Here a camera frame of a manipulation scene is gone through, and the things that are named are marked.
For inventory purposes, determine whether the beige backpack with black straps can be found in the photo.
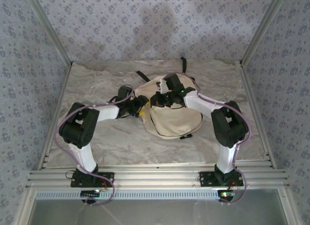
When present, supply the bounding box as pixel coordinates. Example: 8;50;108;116
135;57;203;140

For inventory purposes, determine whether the black left controller board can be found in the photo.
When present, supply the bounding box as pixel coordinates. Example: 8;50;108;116
80;190;101;198

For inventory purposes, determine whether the grey metal lower panel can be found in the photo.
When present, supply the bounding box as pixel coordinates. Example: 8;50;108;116
16;189;297;225

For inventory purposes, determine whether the right controller board green light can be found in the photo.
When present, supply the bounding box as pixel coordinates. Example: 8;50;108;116
217;189;236;199

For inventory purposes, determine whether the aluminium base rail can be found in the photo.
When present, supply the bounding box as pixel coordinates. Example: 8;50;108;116
26;161;290;190

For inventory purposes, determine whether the aluminium side rail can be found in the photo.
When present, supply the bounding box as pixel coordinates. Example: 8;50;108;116
36;62;74;170
239;61;277;169

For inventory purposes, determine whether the grey slotted cable duct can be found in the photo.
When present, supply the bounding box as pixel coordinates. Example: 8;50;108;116
35;189;220;201

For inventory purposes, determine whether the aluminium frame post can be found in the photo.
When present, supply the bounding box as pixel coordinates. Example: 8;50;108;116
240;0;289;64
24;0;74;65

